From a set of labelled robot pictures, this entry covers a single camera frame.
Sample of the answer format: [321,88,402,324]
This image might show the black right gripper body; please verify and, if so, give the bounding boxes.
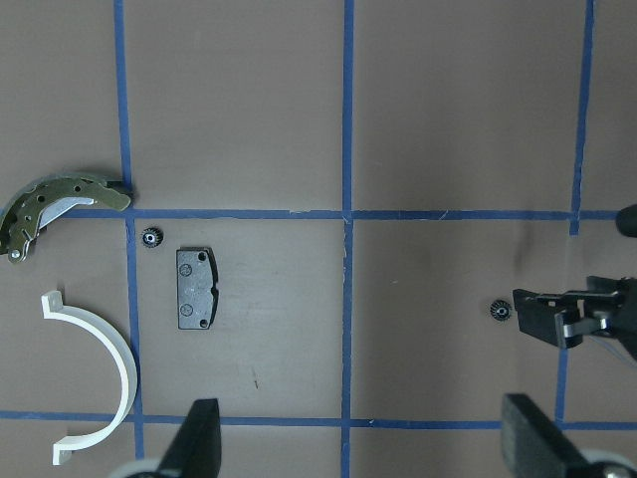
[579,276,636,359]

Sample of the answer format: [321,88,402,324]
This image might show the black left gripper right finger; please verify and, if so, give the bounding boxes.
[501,393,589,477]

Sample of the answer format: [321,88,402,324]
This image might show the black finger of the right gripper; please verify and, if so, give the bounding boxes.
[513,289,586,348]

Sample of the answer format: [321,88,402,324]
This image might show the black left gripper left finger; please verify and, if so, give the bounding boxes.
[157,398,222,478]

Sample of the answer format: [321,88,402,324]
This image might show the small black bevel gear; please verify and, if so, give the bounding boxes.
[141,227,163,248]
[489,299,513,322]

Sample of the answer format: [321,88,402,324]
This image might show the black brake pad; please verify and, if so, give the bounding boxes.
[176,247,219,331]

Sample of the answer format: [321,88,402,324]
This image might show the olive metal brake shoe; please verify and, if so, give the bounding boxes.
[1,172,132,264]

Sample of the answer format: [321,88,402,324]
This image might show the white curved plastic bracket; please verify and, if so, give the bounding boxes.
[41,290,138,466]

